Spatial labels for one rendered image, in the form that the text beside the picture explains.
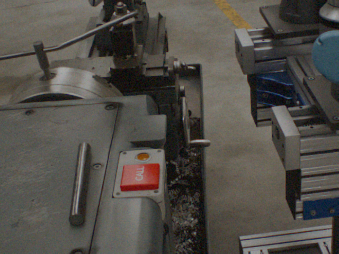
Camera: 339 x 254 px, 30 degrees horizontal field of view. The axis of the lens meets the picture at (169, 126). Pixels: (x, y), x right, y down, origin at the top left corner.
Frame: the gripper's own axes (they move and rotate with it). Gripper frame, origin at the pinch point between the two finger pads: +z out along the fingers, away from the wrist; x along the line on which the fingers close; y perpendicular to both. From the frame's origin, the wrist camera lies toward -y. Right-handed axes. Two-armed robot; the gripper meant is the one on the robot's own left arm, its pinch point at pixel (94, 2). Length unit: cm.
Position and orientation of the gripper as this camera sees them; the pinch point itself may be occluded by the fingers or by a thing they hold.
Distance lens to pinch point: 145.2
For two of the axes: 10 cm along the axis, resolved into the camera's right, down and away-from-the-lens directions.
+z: -2.3, 8.4, 5.0
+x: -9.7, -2.1, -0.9
